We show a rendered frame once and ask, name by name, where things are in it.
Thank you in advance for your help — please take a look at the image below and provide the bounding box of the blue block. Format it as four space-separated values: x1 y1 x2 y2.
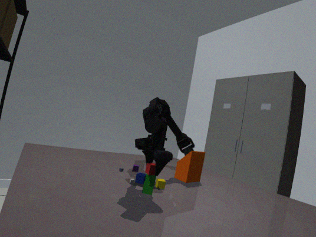
135 173 146 185

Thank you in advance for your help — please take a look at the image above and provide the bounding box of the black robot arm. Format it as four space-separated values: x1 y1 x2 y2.
135 97 195 155

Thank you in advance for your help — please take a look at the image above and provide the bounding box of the purple cube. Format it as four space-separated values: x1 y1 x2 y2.
133 164 139 172

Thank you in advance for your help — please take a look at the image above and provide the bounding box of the yellow cube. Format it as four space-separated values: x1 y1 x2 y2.
156 179 166 189

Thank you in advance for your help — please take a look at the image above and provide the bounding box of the green block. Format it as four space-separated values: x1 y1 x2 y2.
143 184 153 195
144 174 156 186

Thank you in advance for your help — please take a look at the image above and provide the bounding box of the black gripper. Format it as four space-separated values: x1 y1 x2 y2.
142 134 173 176

